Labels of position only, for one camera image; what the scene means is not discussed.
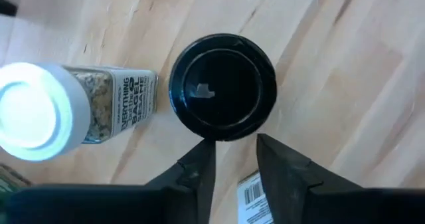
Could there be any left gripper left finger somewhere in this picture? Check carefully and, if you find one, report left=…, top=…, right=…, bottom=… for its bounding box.
left=145, top=139, right=217, bottom=224

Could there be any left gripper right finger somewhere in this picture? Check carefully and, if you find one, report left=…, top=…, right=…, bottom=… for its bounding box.
left=256, top=133, right=363, bottom=224

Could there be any white lid bagel seasoning jar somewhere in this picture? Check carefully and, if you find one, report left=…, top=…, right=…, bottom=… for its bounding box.
left=0, top=61, right=159, bottom=162
left=236, top=169, right=276, bottom=224

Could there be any black lid jar yellow-green label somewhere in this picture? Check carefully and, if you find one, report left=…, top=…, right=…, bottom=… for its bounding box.
left=168, top=33, right=278, bottom=142

